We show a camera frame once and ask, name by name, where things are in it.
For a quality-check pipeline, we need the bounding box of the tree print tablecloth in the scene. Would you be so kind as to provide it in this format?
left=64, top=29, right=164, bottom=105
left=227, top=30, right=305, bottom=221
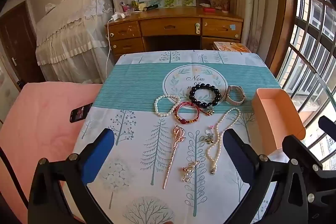
left=72, top=50, right=282, bottom=224

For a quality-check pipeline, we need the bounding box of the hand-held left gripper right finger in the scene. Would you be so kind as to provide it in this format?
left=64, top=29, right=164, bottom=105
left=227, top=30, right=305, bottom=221
left=222, top=128, right=309, bottom=224

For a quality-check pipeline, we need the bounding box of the brown door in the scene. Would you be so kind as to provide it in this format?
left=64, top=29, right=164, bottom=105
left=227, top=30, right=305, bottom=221
left=0, top=0, right=38, bottom=84

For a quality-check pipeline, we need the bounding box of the rose gold hairpin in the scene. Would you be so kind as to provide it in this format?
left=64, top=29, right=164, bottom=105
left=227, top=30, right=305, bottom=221
left=162, top=124, right=186, bottom=190

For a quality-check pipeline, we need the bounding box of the pale curtain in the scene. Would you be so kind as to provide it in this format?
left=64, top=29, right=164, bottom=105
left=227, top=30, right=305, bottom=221
left=236, top=0, right=263, bottom=54

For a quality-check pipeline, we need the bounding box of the white pearl bracelet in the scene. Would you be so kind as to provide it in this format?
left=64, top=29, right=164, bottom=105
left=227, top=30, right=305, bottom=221
left=154, top=94, right=182, bottom=117

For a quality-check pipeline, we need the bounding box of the orange printed magazine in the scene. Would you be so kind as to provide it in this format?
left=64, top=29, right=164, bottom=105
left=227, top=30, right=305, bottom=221
left=213, top=41, right=252, bottom=54

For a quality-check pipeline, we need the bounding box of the pink cardboard box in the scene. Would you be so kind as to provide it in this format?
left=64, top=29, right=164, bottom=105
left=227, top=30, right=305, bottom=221
left=251, top=88, right=306, bottom=157

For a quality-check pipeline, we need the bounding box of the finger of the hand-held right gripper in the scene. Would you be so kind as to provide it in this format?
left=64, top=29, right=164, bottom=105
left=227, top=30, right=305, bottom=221
left=318, top=116, right=336, bottom=142
left=282, top=135, right=336, bottom=205

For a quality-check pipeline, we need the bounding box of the white cable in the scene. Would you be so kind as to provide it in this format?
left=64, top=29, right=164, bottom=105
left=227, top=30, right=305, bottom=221
left=104, top=20, right=114, bottom=75

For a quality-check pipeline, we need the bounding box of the metal window grille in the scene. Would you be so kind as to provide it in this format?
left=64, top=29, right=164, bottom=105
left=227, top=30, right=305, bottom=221
left=275, top=0, right=336, bottom=170

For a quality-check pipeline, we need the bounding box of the lace covered piano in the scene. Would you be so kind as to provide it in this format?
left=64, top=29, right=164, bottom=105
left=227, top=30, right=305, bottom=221
left=35, top=0, right=116, bottom=83

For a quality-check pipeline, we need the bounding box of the long pearl necklace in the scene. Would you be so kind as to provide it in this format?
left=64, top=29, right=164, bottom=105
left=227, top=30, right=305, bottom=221
left=206, top=108, right=241, bottom=175

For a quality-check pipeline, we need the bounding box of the black smartphone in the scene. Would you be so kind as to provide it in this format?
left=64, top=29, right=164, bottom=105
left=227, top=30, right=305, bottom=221
left=69, top=102, right=94, bottom=124

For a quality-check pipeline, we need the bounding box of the black bead bracelet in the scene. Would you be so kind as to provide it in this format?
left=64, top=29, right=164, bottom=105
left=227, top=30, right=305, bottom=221
left=189, top=83, right=222, bottom=109

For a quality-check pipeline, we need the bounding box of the beige wrist watch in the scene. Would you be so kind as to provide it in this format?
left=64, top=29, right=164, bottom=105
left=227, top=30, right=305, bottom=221
left=225, top=85, right=246, bottom=106

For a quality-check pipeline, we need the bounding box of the wooden desk with drawers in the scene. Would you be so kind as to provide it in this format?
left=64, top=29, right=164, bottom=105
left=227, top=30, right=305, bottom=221
left=105, top=7, right=244, bottom=62

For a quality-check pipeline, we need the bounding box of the pink blanket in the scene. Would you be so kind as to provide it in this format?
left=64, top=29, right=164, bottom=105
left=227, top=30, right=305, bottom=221
left=0, top=82, right=103, bottom=224

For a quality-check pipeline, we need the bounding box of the pen holder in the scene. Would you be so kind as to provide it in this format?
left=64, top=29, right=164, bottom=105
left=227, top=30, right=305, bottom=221
left=120, top=0, right=139, bottom=15

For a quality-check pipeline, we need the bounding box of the gold safety pin brooch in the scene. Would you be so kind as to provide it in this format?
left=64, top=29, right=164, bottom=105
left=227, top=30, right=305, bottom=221
left=182, top=160, right=201, bottom=183

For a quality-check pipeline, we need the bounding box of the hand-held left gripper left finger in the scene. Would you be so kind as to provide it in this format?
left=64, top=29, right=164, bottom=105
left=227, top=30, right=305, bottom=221
left=28, top=128, right=116, bottom=224

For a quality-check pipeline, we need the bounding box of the red string bracelet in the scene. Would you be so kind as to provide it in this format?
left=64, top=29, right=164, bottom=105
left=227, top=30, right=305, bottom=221
left=173, top=101, right=208, bottom=125

